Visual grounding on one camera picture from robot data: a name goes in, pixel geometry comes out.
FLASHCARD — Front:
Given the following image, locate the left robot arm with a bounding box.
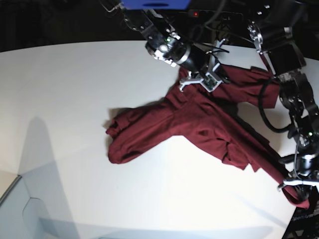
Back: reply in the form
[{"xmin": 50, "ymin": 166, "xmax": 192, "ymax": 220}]
[{"xmin": 204, "ymin": 0, "xmax": 319, "ymax": 200}]

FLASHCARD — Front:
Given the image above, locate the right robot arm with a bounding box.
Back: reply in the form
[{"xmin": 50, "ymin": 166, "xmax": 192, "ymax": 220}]
[{"xmin": 102, "ymin": 0, "xmax": 230, "ymax": 93}]

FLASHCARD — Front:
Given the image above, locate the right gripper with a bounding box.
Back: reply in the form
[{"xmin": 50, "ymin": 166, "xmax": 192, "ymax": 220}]
[{"xmin": 179, "ymin": 49, "xmax": 231, "ymax": 91}]

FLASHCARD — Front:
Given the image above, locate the blue box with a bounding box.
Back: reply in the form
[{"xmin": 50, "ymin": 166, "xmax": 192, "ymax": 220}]
[{"xmin": 121, "ymin": 0, "xmax": 190, "ymax": 10}]

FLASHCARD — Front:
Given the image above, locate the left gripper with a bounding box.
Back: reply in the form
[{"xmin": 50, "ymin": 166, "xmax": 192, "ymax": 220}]
[{"xmin": 278, "ymin": 153, "xmax": 319, "ymax": 201}]

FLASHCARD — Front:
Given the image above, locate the dark red t-shirt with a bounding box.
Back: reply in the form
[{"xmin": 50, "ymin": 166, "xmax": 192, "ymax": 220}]
[{"xmin": 104, "ymin": 65, "xmax": 311, "ymax": 210}]

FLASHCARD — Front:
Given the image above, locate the black power strip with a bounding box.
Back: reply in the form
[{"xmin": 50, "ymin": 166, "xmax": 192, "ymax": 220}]
[{"xmin": 187, "ymin": 9, "xmax": 244, "ymax": 21}]

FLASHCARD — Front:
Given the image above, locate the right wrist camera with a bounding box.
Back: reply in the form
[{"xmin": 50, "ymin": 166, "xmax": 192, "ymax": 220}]
[{"xmin": 201, "ymin": 72, "xmax": 223, "ymax": 92}]

